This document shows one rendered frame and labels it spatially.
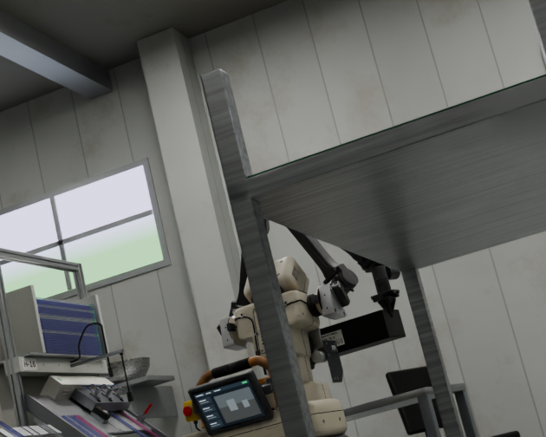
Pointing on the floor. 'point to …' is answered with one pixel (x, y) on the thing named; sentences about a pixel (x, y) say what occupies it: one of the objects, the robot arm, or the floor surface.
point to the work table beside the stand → (423, 396)
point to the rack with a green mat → (401, 200)
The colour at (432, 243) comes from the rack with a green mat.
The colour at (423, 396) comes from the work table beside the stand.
